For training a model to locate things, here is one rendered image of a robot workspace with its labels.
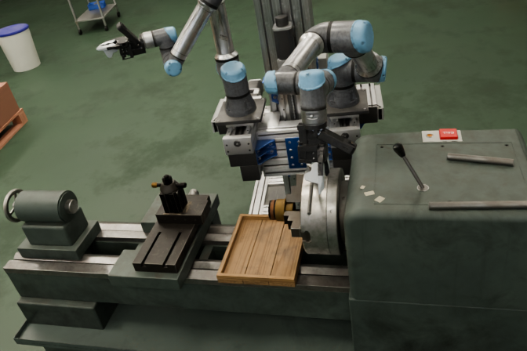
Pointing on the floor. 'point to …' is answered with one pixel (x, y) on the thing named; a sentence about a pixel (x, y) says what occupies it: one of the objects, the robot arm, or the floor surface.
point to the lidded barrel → (19, 47)
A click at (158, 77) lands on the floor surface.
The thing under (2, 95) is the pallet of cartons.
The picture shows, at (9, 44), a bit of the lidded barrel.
